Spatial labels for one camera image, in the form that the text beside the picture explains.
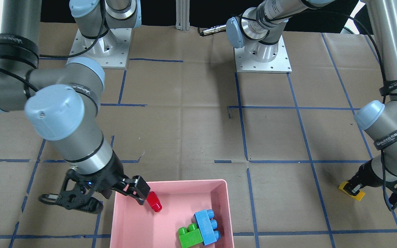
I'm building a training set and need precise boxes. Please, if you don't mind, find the aluminium frame post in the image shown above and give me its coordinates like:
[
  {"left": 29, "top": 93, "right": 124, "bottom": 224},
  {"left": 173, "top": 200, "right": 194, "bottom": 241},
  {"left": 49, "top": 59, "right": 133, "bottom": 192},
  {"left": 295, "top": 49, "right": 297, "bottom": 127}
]
[{"left": 175, "top": 0, "right": 190, "bottom": 32}]

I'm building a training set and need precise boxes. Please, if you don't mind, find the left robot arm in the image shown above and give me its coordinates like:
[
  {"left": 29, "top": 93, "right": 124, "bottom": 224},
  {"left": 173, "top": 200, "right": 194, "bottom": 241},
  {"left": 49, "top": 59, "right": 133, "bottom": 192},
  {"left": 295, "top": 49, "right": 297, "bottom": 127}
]
[{"left": 226, "top": 0, "right": 397, "bottom": 211}]

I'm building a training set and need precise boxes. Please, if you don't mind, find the yellow toy block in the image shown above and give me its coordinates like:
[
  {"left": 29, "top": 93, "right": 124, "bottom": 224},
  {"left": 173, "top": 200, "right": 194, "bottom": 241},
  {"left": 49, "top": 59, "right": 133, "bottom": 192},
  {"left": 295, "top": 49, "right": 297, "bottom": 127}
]
[{"left": 338, "top": 182, "right": 366, "bottom": 201}]

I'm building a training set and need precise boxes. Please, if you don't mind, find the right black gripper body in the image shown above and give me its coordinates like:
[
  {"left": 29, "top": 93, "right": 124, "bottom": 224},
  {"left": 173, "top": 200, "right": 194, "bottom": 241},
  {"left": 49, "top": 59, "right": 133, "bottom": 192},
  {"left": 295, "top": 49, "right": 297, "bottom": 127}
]
[{"left": 62, "top": 153, "right": 128, "bottom": 199}]

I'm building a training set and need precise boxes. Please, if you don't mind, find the red toy block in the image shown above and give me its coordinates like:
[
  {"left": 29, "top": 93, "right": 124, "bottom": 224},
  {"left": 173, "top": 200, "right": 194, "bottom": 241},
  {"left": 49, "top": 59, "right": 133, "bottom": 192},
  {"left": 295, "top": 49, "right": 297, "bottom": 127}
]
[{"left": 146, "top": 191, "right": 163, "bottom": 213}]

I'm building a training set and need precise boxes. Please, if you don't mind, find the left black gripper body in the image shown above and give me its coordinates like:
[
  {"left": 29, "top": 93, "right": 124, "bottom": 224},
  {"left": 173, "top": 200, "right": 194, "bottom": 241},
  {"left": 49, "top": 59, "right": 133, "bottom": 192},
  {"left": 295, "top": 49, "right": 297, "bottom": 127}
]
[{"left": 349, "top": 162, "right": 397, "bottom": 188}]

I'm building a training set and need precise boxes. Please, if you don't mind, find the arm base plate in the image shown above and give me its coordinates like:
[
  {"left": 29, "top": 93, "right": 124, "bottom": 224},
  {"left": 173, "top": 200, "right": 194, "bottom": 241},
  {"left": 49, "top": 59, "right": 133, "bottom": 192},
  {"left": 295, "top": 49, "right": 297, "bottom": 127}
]
[
  {"left": 82, "top": 28, "right": 133, "bottom": 69},
  {"left": 234, "top": 36, "right": 293, "bottom": 73}
]

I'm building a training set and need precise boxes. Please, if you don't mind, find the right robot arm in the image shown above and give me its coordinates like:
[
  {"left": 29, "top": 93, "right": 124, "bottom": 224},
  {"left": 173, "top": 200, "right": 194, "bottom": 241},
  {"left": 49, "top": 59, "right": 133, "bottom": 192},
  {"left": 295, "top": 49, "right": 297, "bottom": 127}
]
[{"left": 0, "top": 0, "right": 150, "bottom": 214}]

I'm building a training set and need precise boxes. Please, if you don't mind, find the pink plastic box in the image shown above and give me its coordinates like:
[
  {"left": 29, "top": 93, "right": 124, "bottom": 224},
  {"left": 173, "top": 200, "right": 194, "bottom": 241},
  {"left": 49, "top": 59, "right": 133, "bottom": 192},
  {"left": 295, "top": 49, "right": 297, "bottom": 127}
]
[{"left": 110, "top": 179, "right": 234, "bottom": 248}]

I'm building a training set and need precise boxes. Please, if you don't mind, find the blue toy block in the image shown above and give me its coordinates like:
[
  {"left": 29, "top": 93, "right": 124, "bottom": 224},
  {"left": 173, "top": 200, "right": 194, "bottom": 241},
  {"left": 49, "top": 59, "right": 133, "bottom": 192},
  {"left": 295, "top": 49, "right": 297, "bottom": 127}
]
[{"left": 194, "top": 209, "right": 222, "bottom": 246}]

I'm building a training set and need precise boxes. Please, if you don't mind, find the green toy block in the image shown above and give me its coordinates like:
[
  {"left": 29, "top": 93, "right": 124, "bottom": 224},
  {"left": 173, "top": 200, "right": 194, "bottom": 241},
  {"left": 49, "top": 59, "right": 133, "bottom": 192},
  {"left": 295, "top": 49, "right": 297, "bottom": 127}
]
[{"left": 177, "top": 223, "right": 203, "bottom": 248}]

